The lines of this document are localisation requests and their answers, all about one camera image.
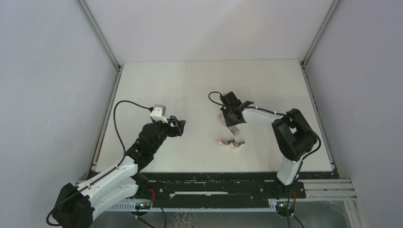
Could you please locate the aluminium right frame rail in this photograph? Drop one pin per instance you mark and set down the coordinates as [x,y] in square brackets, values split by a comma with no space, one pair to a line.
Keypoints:
[313,90]

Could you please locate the white slotted cable duct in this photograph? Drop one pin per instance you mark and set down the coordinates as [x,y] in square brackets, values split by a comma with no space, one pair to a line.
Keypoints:
[147,206]

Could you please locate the aluminium front extrusion rail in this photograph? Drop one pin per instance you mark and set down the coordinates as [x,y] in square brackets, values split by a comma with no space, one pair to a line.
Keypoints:
[310,190]

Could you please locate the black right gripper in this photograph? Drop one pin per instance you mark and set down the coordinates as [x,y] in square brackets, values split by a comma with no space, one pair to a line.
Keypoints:
[228,122]

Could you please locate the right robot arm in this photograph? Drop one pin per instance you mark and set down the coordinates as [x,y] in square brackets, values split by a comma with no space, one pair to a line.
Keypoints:
[295,138]

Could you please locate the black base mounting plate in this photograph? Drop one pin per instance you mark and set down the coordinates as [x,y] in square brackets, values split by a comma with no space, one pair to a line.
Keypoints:
[199,201]

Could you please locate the aluminium frame rail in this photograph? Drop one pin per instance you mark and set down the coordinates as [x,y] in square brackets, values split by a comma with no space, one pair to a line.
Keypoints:
[313,90]
[88,14]

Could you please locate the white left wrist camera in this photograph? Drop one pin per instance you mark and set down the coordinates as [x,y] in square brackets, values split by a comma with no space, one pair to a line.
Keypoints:
[158,113]

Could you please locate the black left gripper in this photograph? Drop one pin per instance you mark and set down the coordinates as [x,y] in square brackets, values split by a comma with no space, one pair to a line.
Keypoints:
[176,130]

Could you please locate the aluminium left frame rail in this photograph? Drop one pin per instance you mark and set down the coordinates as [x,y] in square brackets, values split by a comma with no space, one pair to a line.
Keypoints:
[88,14]

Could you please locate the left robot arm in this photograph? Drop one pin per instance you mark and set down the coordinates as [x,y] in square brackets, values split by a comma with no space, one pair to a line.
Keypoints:
[77,206]

